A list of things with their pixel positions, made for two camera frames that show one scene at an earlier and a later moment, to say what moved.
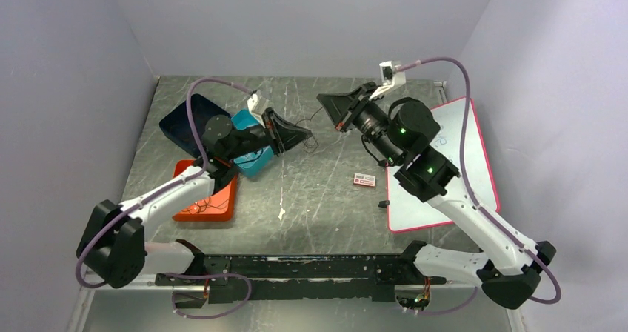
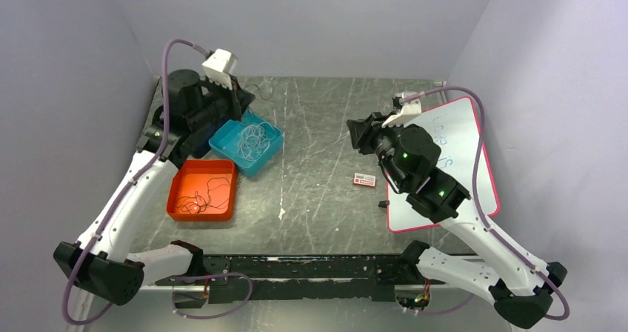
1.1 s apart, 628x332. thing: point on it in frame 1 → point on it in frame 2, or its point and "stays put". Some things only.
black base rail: (369, 278) stays put
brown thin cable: (198, 208) stays put
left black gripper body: (270, 131) → (232, 80)
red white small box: (364, 179) stays put
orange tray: (219, 207) stays put
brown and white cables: (309, 144) → (244, 98)
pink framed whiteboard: (461, 135) stays put
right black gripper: (338, 105) → (363, 132)
